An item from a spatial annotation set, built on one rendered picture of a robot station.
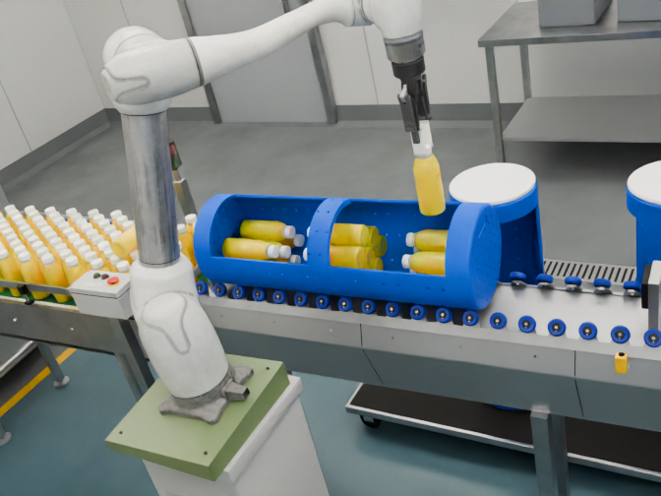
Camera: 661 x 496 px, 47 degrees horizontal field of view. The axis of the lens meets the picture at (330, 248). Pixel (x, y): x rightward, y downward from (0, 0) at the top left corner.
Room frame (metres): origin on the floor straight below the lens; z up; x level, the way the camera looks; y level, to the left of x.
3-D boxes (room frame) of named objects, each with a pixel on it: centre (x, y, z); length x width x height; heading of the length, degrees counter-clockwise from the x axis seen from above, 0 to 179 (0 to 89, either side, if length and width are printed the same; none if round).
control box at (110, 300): (2.05, 0.71, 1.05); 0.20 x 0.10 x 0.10; 57
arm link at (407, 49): (1.68, -0.27, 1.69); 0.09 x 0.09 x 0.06
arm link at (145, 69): (1.53, 0.27, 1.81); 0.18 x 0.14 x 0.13; 106
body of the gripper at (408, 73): (1.68, -0.28, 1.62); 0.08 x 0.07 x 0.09; 147
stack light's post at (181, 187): (2.69, 0.50, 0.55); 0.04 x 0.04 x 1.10; 57
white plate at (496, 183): (2.17, -0.56, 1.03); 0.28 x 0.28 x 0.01
